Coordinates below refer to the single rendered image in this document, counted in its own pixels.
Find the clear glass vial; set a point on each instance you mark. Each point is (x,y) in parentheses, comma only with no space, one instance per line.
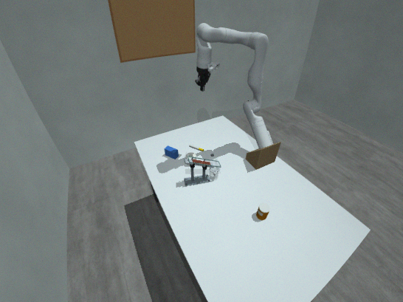
(213,176)

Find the blue rectangular block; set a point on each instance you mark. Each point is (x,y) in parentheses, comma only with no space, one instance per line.
(171,152)

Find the orange pill bottle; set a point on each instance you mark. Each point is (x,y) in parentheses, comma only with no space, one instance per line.
(263,211)

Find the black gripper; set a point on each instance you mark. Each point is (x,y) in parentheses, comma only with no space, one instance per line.
(202,74)

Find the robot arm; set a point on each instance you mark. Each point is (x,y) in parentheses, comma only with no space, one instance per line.
(205,35)

